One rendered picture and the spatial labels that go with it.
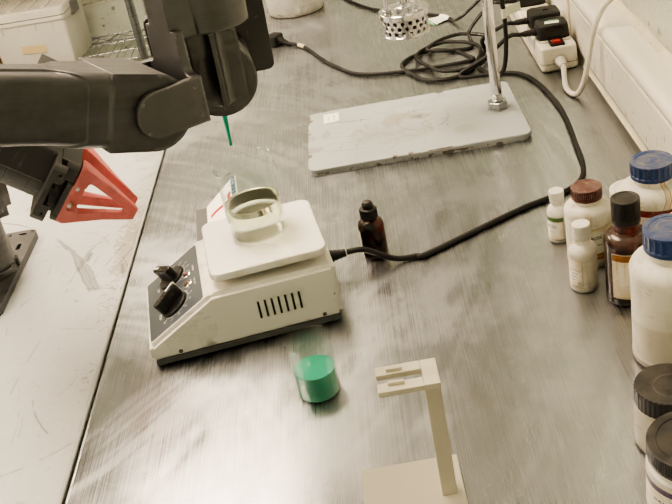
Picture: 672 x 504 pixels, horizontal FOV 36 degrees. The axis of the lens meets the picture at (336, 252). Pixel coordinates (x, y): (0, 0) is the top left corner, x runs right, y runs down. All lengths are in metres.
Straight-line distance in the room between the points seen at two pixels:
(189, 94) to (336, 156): 0.65
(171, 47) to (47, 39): 2.52
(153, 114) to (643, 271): 0.42
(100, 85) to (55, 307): 0.54
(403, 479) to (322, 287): 0.26
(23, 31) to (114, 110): 2.57
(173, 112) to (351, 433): 0.33
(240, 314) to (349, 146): 0.45
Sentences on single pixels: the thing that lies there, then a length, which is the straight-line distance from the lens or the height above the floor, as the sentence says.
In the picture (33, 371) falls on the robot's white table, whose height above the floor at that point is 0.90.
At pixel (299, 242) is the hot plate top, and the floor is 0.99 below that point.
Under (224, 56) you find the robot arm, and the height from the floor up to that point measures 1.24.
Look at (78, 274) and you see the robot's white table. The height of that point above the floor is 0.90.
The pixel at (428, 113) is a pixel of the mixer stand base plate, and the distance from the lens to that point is 1.48.
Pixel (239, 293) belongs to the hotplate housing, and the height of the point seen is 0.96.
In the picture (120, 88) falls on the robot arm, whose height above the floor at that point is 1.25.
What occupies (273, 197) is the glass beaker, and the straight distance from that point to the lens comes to 1.04.
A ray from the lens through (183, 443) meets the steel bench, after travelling 0.96.
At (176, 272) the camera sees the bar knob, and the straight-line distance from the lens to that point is 1.10.
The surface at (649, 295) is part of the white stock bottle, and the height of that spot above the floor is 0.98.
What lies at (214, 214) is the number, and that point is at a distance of 1.31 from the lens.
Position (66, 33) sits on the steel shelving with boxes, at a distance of 3.27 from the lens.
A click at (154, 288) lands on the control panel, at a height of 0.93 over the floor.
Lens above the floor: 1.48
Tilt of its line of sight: 29 degrees down
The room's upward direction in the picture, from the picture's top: 12 degrees counter-clockwise
